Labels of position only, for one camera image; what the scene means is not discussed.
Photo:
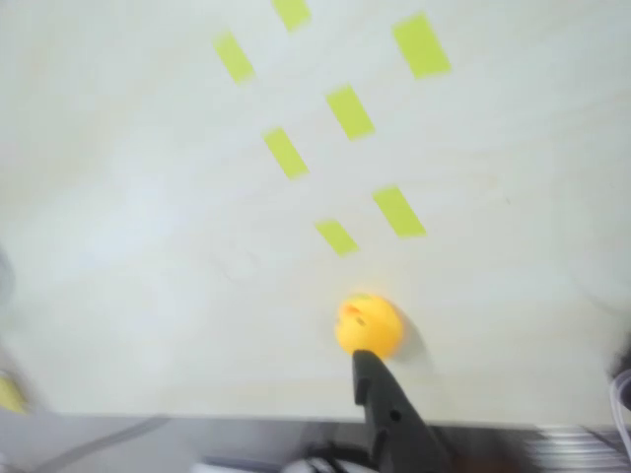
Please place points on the yellow tape strip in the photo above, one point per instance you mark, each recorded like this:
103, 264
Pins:
399, 212
291, 12
350, 111
336, 238
421, 45
286, 153
234, 56

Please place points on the aluminium profile rail stack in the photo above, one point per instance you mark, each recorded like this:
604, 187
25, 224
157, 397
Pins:
581, 451

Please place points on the yellow rubber duck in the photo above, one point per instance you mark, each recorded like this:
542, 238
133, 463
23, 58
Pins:
367, 322

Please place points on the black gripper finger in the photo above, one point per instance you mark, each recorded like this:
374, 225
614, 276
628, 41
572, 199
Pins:
389, 409

